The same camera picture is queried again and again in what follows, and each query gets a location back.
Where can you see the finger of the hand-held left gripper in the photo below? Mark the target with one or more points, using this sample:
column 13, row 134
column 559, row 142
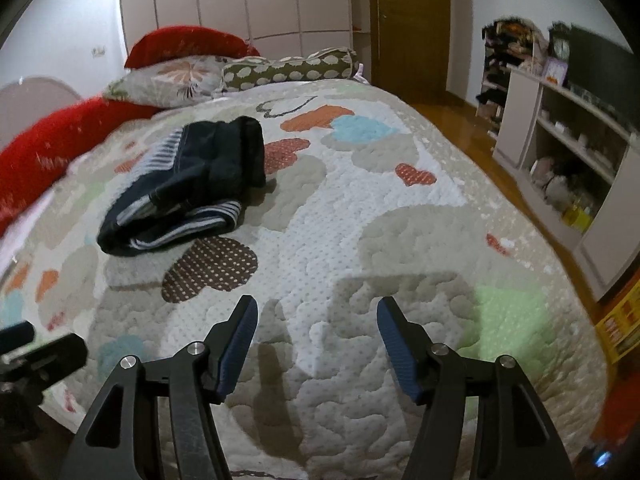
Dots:
column 55, row 357
column 17, row 337

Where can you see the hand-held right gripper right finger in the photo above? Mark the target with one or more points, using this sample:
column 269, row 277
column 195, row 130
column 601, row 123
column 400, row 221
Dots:
column 400, row 355

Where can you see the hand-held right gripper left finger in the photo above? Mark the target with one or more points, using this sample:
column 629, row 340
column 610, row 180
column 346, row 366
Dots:
column 237, row 350

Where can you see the navy striped pants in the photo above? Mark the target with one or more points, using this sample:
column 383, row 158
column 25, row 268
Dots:
column 210, row 170

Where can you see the heart-patterned quilt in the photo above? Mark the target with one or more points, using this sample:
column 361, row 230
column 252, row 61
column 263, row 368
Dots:
column 350, row 220

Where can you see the red fluffy blanket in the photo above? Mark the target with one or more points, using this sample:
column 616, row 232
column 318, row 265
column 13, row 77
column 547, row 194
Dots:
column 50, row 145

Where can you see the yellow box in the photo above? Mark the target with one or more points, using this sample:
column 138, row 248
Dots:
column 622, row 327

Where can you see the pale rounded headboard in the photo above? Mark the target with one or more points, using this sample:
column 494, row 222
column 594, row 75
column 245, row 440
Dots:
column 30, row 105

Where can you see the white shelf unit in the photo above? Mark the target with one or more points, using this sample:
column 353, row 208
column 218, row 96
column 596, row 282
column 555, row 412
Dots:
column 517, row 120

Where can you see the floral pillow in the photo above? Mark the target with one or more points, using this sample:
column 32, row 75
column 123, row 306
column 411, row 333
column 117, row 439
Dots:
column 170, row 80

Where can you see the olive polka-dot bolster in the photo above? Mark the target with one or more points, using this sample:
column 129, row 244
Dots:
column 285, row 67

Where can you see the cluttered rack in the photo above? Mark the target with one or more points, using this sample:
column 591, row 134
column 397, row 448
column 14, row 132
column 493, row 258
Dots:
column 500, row 45

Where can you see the wooden door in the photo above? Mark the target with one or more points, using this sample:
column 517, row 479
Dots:
column 410, row 20

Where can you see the dark clock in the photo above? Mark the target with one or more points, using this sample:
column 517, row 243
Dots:
column 560, row 45

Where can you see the dark screen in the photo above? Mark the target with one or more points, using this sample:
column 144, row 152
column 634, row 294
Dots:
column 595, row 65

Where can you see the purple picture frame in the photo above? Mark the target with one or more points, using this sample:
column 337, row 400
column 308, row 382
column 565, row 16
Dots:
column 555, row 72

